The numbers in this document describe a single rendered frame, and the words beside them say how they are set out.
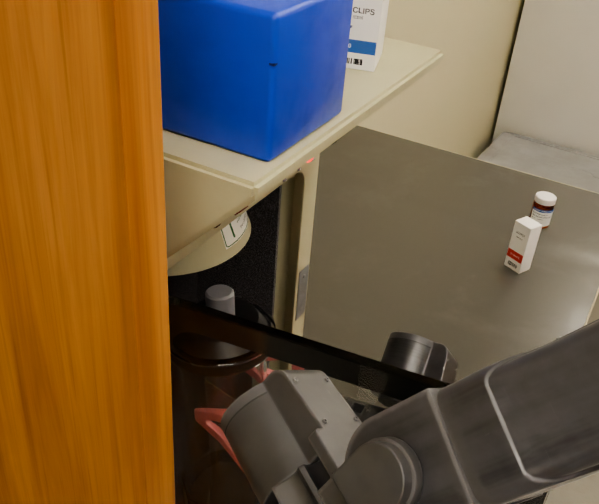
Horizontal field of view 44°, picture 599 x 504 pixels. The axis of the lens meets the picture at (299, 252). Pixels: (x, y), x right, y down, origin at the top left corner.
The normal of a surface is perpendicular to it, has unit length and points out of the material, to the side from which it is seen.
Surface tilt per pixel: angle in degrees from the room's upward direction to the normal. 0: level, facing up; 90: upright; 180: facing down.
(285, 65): 90
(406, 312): 0
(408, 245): 0
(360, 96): 0
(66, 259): 90
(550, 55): 90
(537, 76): 90
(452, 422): 62
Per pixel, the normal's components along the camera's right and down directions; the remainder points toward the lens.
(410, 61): 0.07, -0.84
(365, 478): -0.67, -0.12
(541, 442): -0.49, -0.18
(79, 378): -0.49, 0.45
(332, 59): 0.87, 0.32
